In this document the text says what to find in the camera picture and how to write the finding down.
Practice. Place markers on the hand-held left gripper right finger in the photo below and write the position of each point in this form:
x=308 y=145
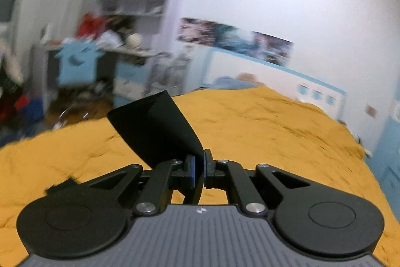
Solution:
x=205 y=167

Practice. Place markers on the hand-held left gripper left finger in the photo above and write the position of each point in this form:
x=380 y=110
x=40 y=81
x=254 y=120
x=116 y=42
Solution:
x=193 y=168

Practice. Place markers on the black pants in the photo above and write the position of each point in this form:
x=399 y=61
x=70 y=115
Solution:
x=156 y=129

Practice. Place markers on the mustard yellow blanket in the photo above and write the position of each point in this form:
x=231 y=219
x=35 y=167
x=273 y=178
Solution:
x=265 y=129

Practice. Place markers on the blue pillow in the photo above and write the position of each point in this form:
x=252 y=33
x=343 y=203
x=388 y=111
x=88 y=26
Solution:
x=232 y=83

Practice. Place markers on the white and blue headboard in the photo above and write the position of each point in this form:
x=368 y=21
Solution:
x=275 y=79

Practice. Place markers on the cluttered desk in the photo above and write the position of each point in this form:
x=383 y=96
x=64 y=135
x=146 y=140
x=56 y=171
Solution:
x=131 y=66

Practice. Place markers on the red cloth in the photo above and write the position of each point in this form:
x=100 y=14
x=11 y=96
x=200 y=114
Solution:
x=90 y=24

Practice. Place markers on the blue cabinet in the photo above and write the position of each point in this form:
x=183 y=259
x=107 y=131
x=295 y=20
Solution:
x=387 y=154

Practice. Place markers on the wall poster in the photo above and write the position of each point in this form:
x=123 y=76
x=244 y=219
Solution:
x=237 y=38

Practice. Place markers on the wall socket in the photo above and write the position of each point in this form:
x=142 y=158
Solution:
x=371 y=111

